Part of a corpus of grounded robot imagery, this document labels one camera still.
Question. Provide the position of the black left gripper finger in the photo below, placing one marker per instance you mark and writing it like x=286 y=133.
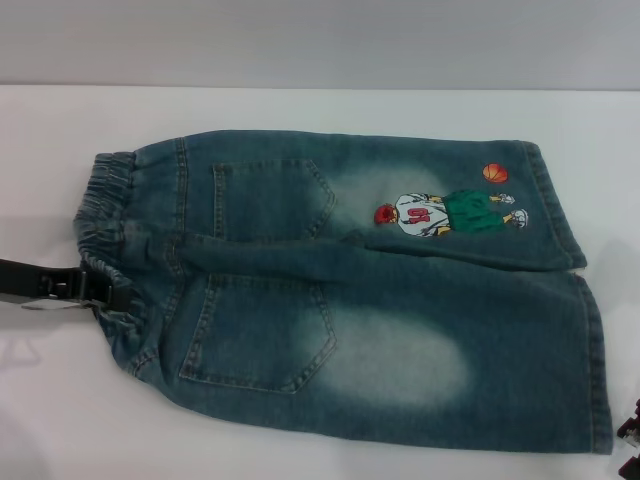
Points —
x=60 y=285
x=60 y=306

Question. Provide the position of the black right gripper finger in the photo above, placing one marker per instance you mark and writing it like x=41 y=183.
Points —
x=631 y=440

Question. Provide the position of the blue denim shorts with embroidery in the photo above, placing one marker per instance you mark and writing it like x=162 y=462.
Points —
x=390 y=310

